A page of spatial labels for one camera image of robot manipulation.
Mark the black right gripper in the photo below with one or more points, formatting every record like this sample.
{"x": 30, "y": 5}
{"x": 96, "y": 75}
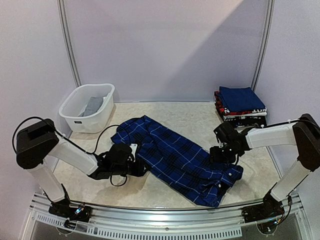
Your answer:
{"x": 216, "y": 155}

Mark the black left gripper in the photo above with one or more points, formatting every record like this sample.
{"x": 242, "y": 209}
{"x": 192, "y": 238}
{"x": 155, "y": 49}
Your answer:
{"x": 138, "y": 171}

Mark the blue plaid shirt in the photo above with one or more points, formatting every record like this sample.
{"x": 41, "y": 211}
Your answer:
{"x": 180, "y": 163}

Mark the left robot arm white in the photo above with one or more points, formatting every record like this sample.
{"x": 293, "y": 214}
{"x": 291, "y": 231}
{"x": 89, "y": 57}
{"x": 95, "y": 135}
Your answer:
{"x": 34, "y": 144}

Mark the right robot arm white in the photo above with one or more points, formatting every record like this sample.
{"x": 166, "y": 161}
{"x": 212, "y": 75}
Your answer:
{"x": 294, "y": 145}

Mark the white plastic laundry basket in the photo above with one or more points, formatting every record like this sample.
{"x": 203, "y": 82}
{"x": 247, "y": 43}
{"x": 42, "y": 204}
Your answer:
{"x": 77, "y": 100}

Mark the red black folded garment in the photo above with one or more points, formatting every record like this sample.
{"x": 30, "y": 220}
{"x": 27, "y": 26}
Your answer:
{"x": 222, "y": 108}

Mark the white folded garment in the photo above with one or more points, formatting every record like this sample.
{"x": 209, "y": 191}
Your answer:
{"x": 255, "y": 113}

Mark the grey folded garment in basket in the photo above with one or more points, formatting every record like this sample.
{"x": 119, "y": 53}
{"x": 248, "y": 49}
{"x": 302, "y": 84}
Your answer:
{"x": 93, "y": 105}

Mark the aluminium front rail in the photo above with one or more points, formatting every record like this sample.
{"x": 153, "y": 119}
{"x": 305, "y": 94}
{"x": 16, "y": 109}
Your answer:
{"x": 120, "y": 223}

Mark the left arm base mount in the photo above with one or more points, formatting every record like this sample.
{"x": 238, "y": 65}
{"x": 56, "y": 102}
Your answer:
{"x": 72, "y": 214}

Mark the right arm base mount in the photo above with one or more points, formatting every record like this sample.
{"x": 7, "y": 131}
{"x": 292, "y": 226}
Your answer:
{"x": 272, "y": 212}

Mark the left wall aluminium profile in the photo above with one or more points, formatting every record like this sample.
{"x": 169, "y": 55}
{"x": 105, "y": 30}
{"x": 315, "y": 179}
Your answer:
{"x": 68, "y": 42}

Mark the wall aluminium profile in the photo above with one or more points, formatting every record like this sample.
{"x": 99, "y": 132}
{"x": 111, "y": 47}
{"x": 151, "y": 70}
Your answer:
{"x": 68, "y": 42}
{"x": 263, "y": 44}

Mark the right wall aluminium profile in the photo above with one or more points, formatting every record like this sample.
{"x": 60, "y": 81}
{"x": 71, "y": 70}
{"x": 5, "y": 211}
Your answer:
{"x": 263, "y": 44}

